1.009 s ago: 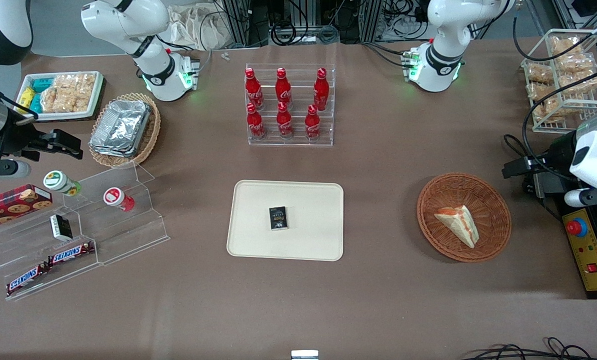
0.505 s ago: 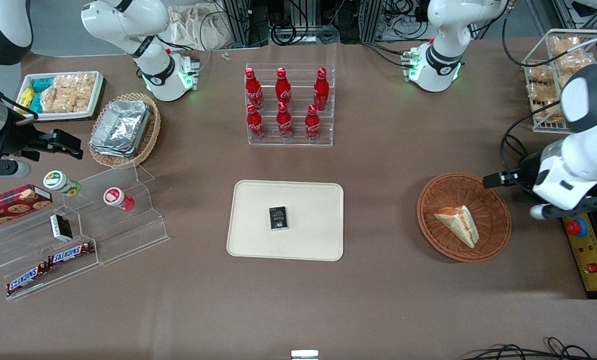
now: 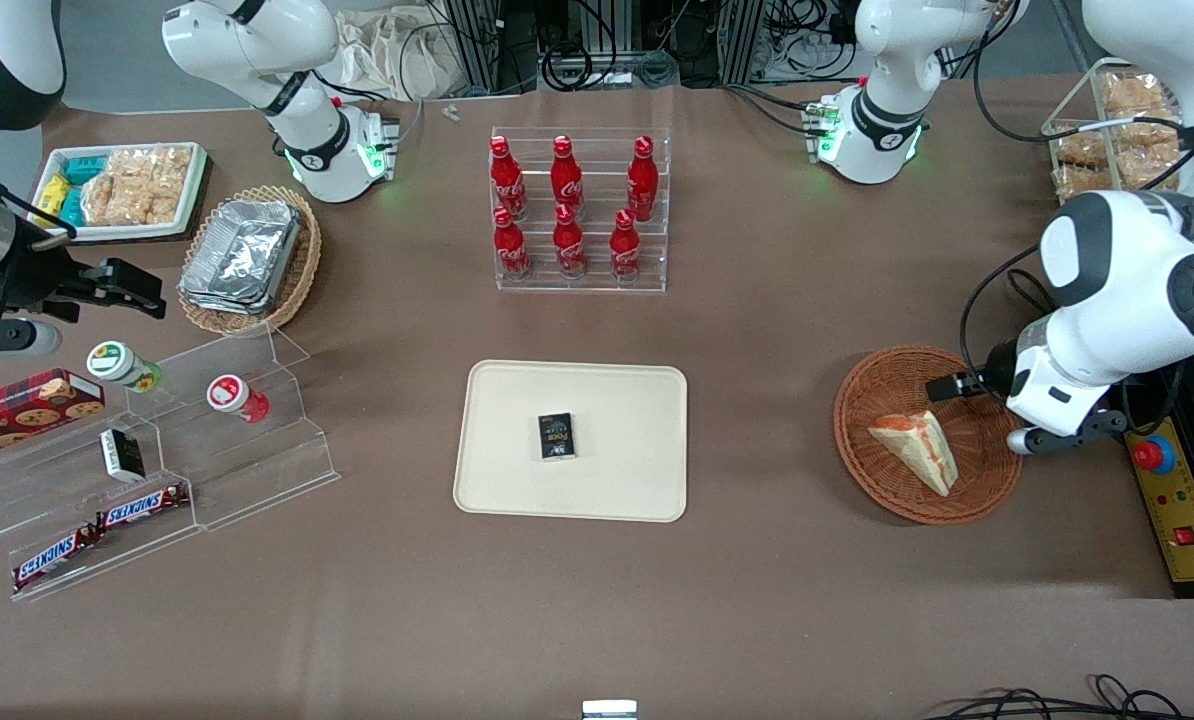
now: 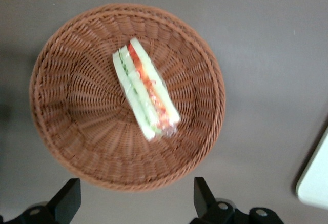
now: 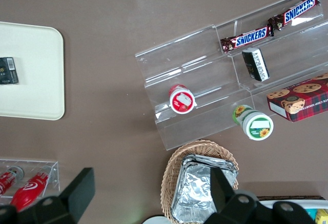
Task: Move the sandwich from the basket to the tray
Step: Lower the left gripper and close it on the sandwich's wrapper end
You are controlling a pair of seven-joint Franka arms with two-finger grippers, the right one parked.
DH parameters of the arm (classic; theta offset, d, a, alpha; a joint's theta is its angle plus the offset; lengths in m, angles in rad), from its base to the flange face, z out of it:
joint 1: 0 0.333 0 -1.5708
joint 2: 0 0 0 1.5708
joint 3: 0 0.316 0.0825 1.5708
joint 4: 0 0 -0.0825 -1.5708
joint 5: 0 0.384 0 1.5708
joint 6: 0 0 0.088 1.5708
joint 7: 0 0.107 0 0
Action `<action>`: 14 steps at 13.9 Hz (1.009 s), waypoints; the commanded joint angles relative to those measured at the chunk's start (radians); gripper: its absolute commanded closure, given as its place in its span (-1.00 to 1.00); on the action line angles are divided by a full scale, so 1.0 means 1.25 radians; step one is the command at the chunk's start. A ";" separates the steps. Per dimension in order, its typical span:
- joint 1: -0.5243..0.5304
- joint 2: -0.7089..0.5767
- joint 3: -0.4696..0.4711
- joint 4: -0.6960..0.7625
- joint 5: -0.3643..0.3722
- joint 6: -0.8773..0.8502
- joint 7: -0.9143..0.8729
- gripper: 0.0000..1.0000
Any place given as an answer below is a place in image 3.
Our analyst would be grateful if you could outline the aluminium frame post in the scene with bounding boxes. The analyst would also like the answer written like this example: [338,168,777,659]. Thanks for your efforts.
[445,0,505,93]
[725,0,770,85]

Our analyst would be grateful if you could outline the clear acrylic bottle rack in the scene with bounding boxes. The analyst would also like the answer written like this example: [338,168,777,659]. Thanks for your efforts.
[489,126,671,294]

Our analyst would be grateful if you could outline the red plaid cookie box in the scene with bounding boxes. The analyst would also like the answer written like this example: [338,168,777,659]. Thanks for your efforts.
[0,368,107,464]

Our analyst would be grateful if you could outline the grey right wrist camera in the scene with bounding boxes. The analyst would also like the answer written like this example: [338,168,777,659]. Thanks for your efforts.
[0,318,64,360]

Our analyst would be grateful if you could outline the black box white label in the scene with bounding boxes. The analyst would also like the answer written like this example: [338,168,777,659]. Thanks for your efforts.
[98,427,147,484]

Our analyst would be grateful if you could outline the white rectangular snack tray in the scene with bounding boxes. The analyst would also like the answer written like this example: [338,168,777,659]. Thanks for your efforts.
[30,141,209,243]

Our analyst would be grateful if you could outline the green sunflower lid cup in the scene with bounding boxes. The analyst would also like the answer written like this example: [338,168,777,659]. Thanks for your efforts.
[86,340,164,394]

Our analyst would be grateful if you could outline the beige cloth bag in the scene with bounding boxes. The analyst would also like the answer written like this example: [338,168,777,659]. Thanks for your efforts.
[335,6,460,102]

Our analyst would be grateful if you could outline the stacked aluminium foil containers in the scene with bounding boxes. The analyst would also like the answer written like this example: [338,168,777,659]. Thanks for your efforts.
[178,197,304,317]

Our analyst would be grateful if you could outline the clear wire cracker basket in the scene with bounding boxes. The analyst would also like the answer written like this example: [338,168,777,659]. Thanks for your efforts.
[1041,57,1188,203]

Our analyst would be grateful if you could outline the clear acrylic stepped shelf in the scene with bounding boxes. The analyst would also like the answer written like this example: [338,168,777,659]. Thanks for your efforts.
[0,395,204,604]
[122,321,342,534]

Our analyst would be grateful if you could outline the beige plastic tray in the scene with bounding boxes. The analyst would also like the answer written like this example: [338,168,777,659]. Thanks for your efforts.
[453,360,689,524]

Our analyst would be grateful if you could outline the black background cable tangle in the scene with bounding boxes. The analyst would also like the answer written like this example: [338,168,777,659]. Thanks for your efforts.
[502,0,858,93]

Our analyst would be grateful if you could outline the yellow emergency stop box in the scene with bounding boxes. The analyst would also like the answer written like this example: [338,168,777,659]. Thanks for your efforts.
[1124,414,1194,584]

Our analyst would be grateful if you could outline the black floor cable bundle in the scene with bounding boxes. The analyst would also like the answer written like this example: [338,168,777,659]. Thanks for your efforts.
[919,674,1194,720]

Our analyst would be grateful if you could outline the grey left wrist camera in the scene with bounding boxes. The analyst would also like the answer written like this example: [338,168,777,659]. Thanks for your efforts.
[1006,408,1130,458]

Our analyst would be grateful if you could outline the light wicker basket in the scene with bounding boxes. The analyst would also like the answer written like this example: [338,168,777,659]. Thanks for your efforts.
[176,185,324,337]

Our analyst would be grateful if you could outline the Snickers chocolate bar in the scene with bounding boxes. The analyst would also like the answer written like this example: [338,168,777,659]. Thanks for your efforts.
[95,482,191,532]
[11,527,104,592]

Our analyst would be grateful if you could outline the rice cracker pack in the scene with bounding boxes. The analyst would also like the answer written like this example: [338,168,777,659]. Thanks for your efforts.
[152,146,195,225]
[1107,114,1184,153]
[1110,150,1182,193]
[1051,133,1109,169]
[1101,72,1181,117]
[81,170,124,227]
[112,149,160,227]

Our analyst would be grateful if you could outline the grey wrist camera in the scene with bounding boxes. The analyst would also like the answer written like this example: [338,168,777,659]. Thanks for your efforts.
[1006,408,1130,458]
[0,318,64,360]

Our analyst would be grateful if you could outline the red strawberry lid cup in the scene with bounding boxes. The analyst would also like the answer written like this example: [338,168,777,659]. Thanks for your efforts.
[206,373,271,425]

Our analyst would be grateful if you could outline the black overhead arm cable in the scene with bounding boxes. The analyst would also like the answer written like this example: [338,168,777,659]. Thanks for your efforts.
[971,40,1194,161]

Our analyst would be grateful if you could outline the small black card box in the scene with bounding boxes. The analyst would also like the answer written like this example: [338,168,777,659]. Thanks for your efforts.
[537,412,579,462]

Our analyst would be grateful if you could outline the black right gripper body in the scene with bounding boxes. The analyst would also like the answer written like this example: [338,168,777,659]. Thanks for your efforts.
[0,235,98,327]

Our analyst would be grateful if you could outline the brown wicker basket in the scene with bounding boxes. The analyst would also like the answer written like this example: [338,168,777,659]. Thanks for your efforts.
[833,345,1026,527]

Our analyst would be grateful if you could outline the red cola bottle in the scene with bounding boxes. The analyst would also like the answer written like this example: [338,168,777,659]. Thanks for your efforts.
[626,136,661,223]
[552,204,589,280]
[491,136,529,221]
[609,208,645,282]
[550,135,586,221]
[492,206,534,282]

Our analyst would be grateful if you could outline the wrapped triangle sandwich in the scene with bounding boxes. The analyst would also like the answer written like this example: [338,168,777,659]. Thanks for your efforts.
[867,409,960,499]

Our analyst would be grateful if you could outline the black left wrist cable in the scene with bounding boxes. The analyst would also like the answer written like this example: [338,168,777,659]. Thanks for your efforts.
[959,244,1058,383]

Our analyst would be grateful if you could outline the black left base cables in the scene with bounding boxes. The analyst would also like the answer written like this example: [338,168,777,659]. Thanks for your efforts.
[720,83,830,138]

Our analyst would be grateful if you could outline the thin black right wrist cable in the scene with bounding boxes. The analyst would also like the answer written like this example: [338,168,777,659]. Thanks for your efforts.
[0,158,80,243]

